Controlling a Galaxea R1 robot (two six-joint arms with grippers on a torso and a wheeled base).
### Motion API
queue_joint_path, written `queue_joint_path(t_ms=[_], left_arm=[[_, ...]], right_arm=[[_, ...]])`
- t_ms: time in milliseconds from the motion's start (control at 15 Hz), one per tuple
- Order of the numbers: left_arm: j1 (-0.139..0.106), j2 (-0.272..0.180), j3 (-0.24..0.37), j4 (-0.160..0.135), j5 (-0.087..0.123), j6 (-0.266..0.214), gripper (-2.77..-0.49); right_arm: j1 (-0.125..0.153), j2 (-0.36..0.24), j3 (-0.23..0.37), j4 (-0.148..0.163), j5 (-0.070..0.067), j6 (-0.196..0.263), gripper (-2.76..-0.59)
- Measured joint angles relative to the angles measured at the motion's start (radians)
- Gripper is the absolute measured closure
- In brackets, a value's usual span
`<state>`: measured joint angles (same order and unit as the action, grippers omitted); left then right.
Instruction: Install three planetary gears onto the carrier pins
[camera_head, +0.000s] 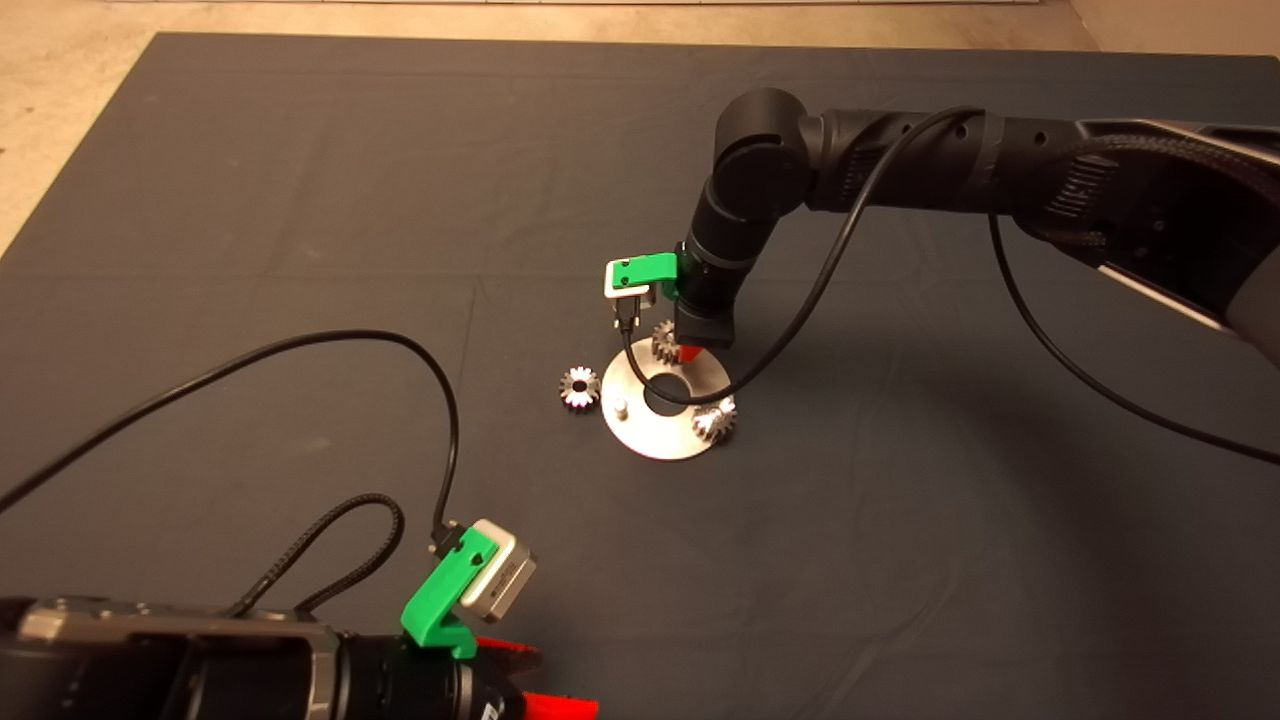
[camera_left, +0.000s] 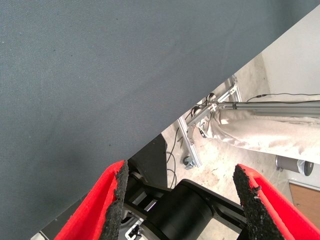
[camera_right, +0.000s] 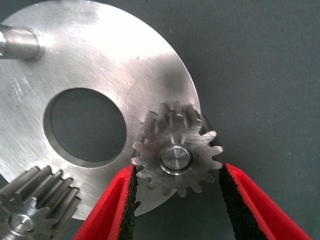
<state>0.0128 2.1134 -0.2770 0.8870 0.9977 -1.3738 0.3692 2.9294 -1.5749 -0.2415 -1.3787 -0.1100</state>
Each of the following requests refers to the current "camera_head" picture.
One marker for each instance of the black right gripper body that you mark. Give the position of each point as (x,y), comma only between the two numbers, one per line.
(705,312)

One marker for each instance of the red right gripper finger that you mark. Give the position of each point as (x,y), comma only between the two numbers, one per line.
(690,354)

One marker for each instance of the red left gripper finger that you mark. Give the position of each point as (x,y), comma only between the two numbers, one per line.
(508,652)
(560,706)

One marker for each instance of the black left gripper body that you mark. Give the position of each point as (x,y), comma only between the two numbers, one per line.
(410,685)

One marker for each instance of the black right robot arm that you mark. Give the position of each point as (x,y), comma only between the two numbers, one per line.
(760,170)

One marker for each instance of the round metal carrier plate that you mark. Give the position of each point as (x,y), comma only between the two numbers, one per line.
(640,435)

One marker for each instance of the dark grey table cloth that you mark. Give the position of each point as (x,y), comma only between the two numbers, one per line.
(300,200)

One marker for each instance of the bright green camera mount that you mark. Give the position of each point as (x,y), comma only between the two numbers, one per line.
(650,270)
(443,600)

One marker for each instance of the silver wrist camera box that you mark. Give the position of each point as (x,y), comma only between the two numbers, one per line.
(628,290)
(503,575)

